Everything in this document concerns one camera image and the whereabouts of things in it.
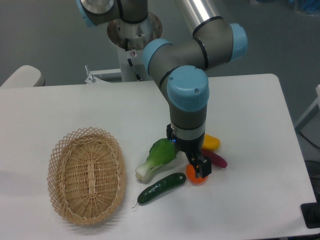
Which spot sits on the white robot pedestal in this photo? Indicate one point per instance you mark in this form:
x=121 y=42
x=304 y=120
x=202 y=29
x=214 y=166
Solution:
x=130 y=53

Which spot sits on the yellow mango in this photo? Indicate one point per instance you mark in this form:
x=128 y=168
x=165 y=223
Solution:
x=210 y=143

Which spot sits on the dark green cucumber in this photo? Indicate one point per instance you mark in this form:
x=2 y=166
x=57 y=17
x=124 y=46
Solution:
x=162 y=186

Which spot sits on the black device at table edge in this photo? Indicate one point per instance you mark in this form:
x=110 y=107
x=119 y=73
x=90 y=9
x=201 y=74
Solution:
x=311 y=214

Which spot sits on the woven wicker basket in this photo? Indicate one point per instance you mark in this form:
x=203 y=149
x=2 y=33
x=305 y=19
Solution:
x=86 y=176

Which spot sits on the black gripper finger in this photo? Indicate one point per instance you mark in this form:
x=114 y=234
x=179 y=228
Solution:
x=204 y=166
x=193 y=160

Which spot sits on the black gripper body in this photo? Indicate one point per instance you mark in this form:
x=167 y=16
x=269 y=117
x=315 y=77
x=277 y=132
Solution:
x=187 y=141

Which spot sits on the white chair back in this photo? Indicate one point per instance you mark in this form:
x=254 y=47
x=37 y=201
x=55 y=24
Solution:
x=25 y=76

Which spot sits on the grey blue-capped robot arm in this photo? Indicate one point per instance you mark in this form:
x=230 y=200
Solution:
x=179 y=71

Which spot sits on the orange fruit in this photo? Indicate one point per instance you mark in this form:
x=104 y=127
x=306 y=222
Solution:
x=191 y=175

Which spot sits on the purple eggplant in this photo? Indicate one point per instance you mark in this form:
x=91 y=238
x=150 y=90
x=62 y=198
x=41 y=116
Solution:
x=215 y=159

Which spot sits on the green white bok choy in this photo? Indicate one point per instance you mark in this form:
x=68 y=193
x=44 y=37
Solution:
x=161 y=153

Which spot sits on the white frame at right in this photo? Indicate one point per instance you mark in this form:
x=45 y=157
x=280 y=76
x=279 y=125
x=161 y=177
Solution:
x=309 y=113

